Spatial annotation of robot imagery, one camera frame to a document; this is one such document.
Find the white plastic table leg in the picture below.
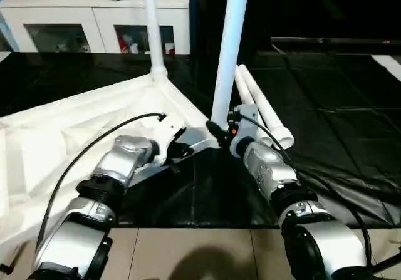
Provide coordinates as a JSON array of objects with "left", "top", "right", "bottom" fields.
[
  {"left": 234, "top": 67, "right": 284, "bottom": 148},
  {"left": 209, "top": 0, "right": 252, "bottom": 135},
  {"left": 238, "top": 64, "right": 296, "bottom": 149},
  {"left": 143, "top": 0, "right": 170, "bottom": 81}
]

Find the white plastic table top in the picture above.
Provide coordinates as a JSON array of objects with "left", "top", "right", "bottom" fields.
[{"left": 0, "top": 72, "right": 221, "bottom": 244}]

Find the black work mat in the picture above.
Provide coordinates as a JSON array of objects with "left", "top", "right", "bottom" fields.
[{"left": 0, "top": 49, "right": 401, "bottom": 229}]

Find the white edge strip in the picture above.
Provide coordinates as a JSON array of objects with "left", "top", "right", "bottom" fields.
[{"left": 372, "top": 54, "right": 401, "bottom": 84}]

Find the white glass-door cabinet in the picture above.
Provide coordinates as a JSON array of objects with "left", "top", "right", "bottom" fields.
[{"left": 0, "top": 0, "right": 192, "bottom": 56}]

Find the black metal rail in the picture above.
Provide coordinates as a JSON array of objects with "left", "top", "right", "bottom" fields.
[{"left": 271, "top": 37, "right": 401, "bottom": 53}]

